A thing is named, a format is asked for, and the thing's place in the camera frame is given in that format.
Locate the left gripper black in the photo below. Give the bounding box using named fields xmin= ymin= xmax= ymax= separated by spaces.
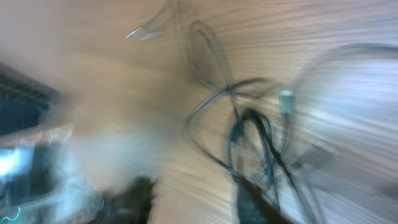
xmin=1 ymin=63 xmax=60 ymax=136

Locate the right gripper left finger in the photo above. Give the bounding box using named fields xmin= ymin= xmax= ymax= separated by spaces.
xmin=90 ymin=175 xmax=157 ymax=224

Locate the black USB cable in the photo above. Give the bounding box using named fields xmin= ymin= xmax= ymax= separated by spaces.
xmin=124 ymin=18 xmax=398 ymax=224

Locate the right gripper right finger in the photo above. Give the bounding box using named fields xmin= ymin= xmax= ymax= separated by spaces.
xmin=236 ymin=177 xmax=291 ymax=224

